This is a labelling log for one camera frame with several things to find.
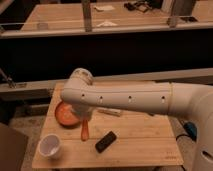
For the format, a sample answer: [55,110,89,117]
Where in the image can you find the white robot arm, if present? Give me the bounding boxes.
[61,68,213,171]

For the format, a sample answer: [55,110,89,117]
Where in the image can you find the white ceramic cup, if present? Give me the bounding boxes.
[38,134,61,159]

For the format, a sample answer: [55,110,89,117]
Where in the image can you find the orange bowl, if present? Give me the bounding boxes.
[55,101,80,126]

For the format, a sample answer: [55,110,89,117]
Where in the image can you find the black rectangular block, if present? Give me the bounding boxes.
[95,131,117,153]

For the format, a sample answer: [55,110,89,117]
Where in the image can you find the wooden table board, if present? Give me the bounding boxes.
[32,83,183,170]

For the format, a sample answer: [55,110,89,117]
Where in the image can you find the white paper on bench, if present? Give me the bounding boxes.
[94,5,115,11]

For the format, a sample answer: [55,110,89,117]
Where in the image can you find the black tools on bench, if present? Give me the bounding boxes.
[124,0,151,13]

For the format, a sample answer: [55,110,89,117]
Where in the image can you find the metal clamp on rail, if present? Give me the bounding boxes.
[0,68,27,88]

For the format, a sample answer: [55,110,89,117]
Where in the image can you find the black cable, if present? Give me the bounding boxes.
[175,120,192,143]

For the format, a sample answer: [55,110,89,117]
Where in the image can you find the metal post left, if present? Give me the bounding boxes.
[81,0,92,32]

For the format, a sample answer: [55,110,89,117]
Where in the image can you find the metal post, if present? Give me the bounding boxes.
[167,0,185,28]
[81,0,92,32]

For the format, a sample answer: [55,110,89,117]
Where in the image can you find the metal post right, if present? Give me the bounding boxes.
[167,0,185,28]

